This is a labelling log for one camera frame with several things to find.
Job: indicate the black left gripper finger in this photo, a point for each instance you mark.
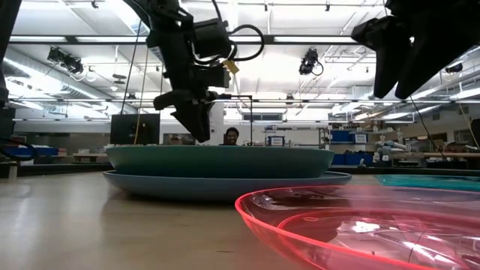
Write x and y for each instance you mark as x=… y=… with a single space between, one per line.
x=205 y=120
x=189 y=120

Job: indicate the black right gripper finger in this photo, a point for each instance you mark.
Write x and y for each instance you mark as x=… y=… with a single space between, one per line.
x=390 y=67
x=435 y=52

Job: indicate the green opaque plastic plate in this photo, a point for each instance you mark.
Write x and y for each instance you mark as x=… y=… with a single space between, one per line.
x=221 y=161

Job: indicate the blue opaque plastic plate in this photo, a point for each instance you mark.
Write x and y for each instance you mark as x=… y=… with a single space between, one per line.
x=210 y=189

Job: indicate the teal plastic plate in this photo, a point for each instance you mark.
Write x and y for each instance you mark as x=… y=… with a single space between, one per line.
x=431 y=182

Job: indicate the pink transparent plastic plate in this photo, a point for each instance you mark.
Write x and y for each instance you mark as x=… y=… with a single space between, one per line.
x=337 y=225

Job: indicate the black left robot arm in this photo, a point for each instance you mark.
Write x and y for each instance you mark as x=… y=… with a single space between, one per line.
x=157 y=7

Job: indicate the person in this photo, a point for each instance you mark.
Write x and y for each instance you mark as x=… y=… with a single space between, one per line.
x=231 y=137

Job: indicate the yellow tag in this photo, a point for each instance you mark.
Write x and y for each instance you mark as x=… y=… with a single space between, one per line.
x=231 y=66

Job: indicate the black computer monitor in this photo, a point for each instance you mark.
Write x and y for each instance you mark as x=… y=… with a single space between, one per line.
x=127 y=129

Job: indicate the white blue-framed sign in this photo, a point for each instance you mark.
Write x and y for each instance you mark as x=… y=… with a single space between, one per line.
x=276 y=141

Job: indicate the blue storage bin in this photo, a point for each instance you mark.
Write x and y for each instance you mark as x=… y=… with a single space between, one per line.
x=341 y=136
x=352 y=159
x=37 y=150

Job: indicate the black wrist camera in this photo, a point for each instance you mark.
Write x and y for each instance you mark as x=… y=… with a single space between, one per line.
x=212 y=37

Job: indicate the black frame-mounted camera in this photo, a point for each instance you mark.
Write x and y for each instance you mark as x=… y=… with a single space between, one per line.
x=309 y=62
x=65 y=60

